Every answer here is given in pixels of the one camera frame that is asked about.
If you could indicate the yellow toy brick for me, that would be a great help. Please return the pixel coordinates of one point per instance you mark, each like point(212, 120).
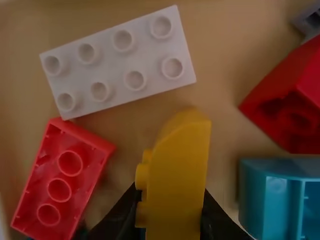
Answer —
point(177, 175)

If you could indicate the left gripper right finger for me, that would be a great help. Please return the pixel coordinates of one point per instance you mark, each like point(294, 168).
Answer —
point(220, 225)

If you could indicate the turquoise toy brick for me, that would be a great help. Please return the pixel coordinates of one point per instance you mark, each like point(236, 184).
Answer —
point(275, 200)

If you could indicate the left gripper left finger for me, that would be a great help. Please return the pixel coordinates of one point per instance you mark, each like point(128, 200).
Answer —
point(117, 220)

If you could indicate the tan tray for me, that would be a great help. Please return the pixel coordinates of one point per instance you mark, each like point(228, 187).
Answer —
point(225, 62)

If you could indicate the sloped red toy brick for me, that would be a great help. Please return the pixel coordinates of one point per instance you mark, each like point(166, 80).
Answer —
point(295, 82)

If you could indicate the white toy brick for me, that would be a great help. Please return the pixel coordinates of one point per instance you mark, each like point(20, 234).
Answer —
point(110, 62)

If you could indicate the flat red toy brick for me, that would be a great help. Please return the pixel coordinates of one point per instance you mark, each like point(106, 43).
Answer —
point(65, 180)

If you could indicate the grey blue toy brick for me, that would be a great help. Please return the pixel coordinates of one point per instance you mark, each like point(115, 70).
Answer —
point(308, 22)

